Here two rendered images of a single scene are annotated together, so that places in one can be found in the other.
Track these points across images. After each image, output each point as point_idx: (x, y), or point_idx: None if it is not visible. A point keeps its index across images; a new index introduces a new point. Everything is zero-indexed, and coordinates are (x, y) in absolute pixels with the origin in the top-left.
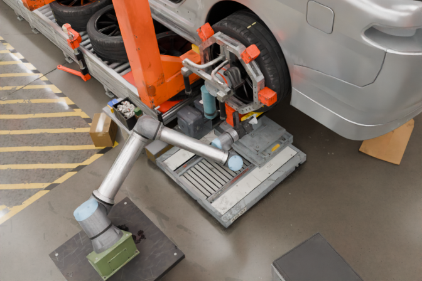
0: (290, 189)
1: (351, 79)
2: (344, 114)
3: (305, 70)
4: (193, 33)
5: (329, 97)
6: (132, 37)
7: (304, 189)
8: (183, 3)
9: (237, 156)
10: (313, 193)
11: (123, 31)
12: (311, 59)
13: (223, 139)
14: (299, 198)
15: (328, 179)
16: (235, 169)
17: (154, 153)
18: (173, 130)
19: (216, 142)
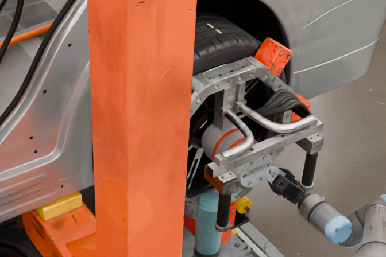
0: (288, 251)
1: None
2: (367, 39)
3: (319, 22)
4: (57, 172)
5: (350, 33)
6: (182, 191)
7: (291, 234)
8: (12, 129)
9: (385, 195)
10: (300, 227)
11: (143, 209)
12: None
13: (335, 210)
14: (308, 245)
15: (273, 205)
16: None
17: None
18: (375, 237)
19: (343, 221)
